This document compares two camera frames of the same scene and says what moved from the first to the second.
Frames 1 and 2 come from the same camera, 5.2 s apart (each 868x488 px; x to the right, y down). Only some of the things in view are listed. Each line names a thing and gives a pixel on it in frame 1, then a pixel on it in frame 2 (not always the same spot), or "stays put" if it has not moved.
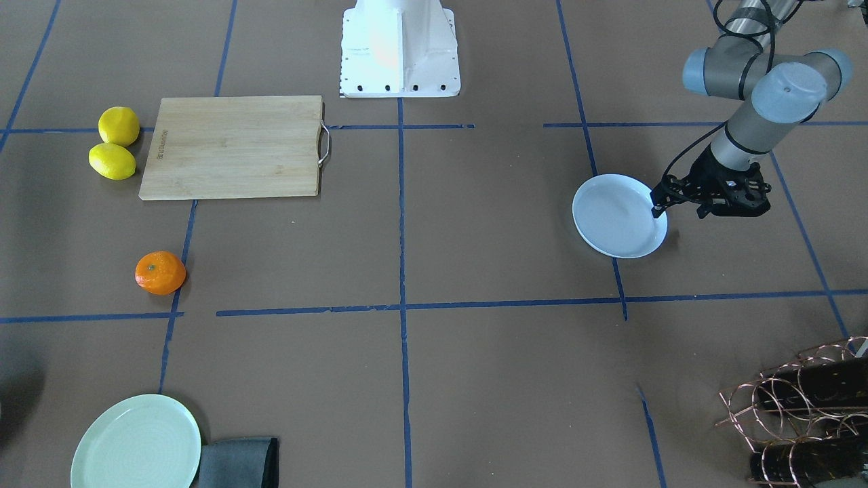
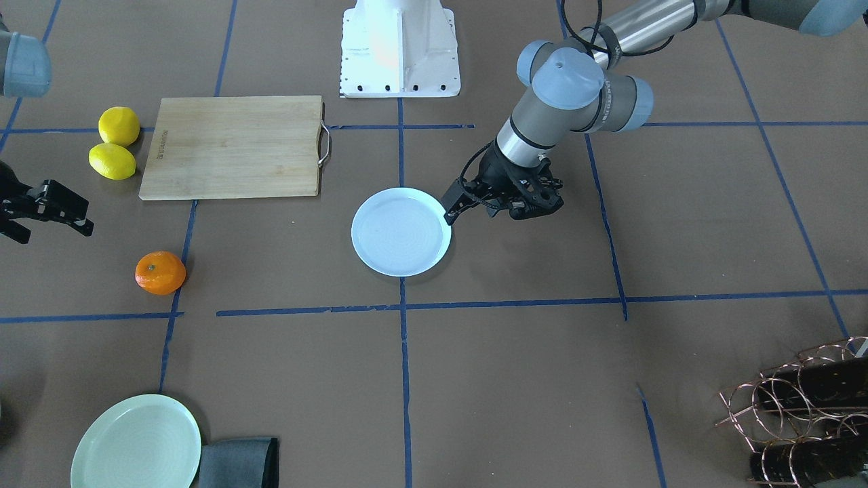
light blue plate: [614, 214] to [401, 232]
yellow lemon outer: [112, 160] stays put
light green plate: [142, 440] stays put
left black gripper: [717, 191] to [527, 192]
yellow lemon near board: [119, 125] stays put
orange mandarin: [160, 273] stays put
